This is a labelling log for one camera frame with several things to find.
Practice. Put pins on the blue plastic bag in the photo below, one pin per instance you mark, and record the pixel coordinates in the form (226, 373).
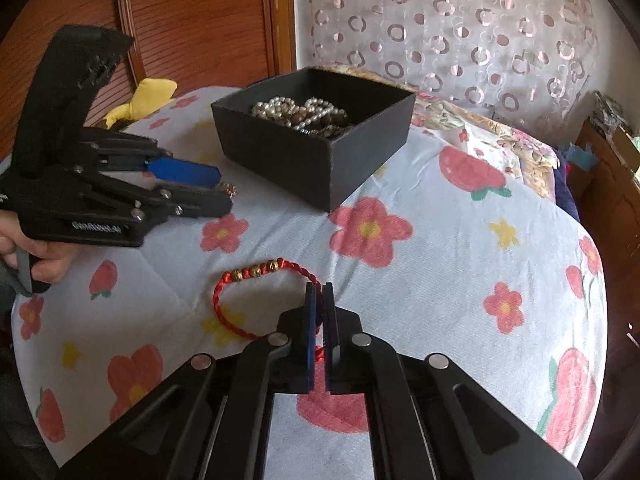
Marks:
(575, 156)

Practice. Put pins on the person's left hand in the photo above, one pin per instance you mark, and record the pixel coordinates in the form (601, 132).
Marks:
(54, 258)

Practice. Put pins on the dark blue blanket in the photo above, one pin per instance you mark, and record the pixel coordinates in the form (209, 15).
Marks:
(562, 195)

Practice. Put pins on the wooden louvered wardrobe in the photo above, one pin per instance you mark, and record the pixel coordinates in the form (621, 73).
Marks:
(197, 43)

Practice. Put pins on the floral rose bedspread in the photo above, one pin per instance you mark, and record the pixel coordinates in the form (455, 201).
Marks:
(506, 148)

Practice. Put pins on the stack of magazines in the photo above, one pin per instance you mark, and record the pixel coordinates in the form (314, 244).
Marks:
(610, 113)

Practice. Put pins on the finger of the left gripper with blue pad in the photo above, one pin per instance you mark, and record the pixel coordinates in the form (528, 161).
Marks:
(147, 171)

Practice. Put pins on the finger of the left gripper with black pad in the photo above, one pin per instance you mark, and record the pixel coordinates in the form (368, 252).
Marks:
(182, 201)

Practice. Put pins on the black jewelry box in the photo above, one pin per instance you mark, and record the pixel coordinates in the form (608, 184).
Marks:
(320, 170)

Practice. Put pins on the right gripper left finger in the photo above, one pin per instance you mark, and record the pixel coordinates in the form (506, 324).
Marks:
(210, 418)

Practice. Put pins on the yellow pikachu plush toy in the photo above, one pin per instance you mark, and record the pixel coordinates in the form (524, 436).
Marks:
(151, 95)

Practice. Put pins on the wooden sideboard cabinet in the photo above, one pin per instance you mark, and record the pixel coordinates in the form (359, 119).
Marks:
(607, 199)

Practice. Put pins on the circle pattern sheer curtain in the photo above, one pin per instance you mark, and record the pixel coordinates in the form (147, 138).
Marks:
(522, 62)

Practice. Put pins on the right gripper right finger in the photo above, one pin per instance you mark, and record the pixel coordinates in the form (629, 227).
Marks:
(427, 418)

